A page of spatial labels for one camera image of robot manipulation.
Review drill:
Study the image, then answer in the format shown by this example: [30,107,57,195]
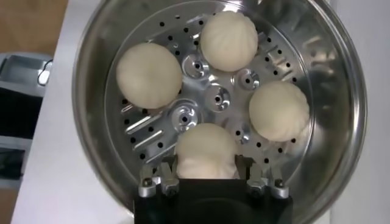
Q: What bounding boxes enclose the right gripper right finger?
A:
[236,154,289,199]

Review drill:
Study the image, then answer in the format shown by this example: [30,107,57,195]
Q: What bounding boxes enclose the white steamed baozi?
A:
[199,10,259,73]
[248,80,311,143]
[115,42,183,110]
[174,122,240,180]

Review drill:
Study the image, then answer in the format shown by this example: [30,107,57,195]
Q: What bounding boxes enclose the steel steamer pot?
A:
[71,0,368,224]

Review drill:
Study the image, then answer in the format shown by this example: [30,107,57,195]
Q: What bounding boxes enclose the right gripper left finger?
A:
[138,155,180,198]

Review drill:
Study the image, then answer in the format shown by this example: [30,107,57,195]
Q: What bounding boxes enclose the grey black floor equipment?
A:
[0,52,54,189]

